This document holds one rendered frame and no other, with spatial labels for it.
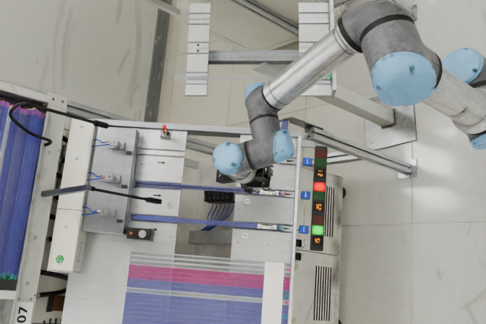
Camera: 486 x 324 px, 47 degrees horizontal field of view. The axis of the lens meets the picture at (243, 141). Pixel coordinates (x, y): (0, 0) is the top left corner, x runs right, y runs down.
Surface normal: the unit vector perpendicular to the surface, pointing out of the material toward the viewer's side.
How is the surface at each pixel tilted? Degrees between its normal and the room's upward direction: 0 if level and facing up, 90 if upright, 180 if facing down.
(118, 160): 43
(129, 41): 90
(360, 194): 0
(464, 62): 8
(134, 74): 90
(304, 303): 90
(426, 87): 83
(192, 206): 0
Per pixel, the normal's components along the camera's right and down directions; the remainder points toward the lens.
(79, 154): -0.05, -0.25
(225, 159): -0.30, -0.26
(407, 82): 0.07, 0.83
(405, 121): -0.72, -0.23
